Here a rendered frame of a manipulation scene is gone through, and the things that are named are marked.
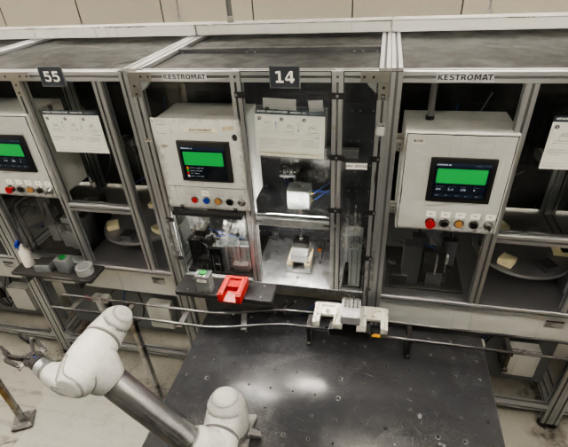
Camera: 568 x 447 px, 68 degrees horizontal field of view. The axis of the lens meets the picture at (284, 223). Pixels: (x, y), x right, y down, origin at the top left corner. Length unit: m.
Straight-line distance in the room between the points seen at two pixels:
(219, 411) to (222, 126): 1.17
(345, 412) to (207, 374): 0.70
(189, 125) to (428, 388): 1.63
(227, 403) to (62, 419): 1.66
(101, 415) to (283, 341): 1.38
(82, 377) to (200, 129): 1.07
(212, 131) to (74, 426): 2.11
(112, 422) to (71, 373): 1.63
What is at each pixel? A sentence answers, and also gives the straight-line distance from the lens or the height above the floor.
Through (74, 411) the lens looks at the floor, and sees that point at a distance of 3.26.
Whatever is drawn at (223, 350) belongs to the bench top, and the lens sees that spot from 2.32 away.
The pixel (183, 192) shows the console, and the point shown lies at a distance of 2.11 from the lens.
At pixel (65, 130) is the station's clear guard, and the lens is 2.32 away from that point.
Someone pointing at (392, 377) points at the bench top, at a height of 0.68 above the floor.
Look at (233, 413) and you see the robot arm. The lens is 1.81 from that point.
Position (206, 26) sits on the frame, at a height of 2.08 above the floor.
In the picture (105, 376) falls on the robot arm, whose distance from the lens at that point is 1.53.
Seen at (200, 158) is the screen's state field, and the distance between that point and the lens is 1.95.
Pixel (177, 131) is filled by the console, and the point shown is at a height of 1.77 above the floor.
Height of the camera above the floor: 2.44
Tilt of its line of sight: 34 degrees down
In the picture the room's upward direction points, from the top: 4 degrees counter-clockwise
